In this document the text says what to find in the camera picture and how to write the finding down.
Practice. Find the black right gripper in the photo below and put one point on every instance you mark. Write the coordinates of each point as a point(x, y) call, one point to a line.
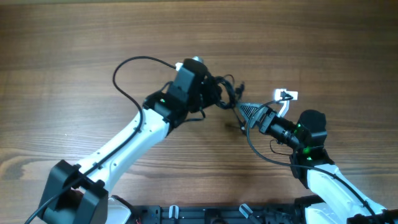
point(259, 117)

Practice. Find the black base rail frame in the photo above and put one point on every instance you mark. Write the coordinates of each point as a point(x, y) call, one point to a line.
point(277, 213)

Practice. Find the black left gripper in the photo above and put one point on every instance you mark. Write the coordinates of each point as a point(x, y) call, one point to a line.
point(198, 107)

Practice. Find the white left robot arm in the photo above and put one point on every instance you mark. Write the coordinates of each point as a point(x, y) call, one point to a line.
point(79, 193)

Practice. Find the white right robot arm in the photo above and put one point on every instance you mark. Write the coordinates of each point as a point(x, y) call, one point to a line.
point(335, 199)

